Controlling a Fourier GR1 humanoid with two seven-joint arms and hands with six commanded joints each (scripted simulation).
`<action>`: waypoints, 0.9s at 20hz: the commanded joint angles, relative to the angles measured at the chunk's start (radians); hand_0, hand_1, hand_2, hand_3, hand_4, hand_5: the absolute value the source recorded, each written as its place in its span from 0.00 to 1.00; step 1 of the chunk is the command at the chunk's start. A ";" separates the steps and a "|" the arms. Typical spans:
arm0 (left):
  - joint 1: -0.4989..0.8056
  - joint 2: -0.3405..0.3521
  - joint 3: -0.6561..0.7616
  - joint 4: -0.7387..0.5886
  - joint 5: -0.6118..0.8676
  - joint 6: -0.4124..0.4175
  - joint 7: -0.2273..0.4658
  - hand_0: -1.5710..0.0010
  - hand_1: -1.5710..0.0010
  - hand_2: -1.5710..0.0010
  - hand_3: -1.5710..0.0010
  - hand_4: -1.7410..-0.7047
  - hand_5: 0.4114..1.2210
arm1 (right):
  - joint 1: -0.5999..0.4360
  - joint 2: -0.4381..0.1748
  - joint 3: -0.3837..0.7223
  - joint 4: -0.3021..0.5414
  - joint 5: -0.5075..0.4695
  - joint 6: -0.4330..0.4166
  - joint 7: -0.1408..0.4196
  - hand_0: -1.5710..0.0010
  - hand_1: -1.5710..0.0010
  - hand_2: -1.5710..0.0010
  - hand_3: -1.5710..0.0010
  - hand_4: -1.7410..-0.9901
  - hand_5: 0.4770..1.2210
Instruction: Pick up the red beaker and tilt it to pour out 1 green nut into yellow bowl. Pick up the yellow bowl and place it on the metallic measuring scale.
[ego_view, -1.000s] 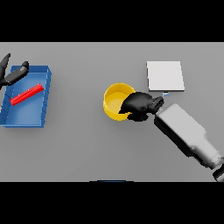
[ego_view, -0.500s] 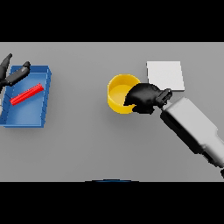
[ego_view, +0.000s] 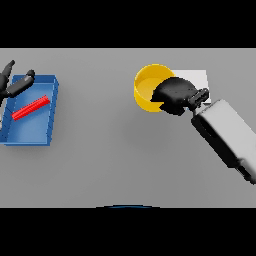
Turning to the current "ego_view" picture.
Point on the pale square measuring scale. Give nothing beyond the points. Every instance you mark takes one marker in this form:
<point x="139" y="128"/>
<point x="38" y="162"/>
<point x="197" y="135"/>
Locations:
<point x="193" y="77"/>

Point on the red beaker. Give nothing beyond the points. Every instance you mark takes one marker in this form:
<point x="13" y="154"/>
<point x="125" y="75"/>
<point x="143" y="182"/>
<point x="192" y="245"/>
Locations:
<point x="30" y="107"/>

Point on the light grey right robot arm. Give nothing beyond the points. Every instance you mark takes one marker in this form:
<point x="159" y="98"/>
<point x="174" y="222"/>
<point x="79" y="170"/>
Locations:
<point x="226" y="133"/>

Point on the yellow bowl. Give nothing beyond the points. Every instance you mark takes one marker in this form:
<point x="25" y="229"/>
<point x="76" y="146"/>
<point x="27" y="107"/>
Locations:
<point x="145" y="88"/>

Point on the blue tray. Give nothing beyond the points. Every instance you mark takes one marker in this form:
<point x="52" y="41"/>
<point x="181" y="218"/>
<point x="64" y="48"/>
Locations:
<point x="31" y="126"/>

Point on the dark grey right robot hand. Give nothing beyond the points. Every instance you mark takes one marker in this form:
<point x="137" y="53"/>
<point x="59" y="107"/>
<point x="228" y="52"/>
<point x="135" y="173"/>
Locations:
<point x="173" y="93"/>

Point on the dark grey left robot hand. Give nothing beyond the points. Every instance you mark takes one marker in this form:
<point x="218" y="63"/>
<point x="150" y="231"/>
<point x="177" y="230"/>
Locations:
<point x="18" y="85"/>

